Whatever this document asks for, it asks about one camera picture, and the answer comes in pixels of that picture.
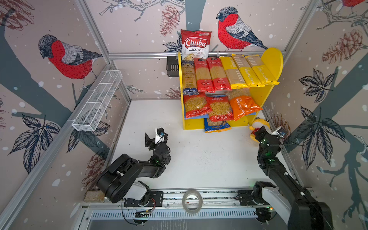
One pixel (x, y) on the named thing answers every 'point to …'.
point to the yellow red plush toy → (258, 123)
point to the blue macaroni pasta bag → (224, 126)
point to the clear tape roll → (194, 192)
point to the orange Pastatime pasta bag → (243, 105)
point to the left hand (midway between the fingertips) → (151, 132)
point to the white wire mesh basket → (89, 116)
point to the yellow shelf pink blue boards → (191, 123)
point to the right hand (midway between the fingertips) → (266, 131)
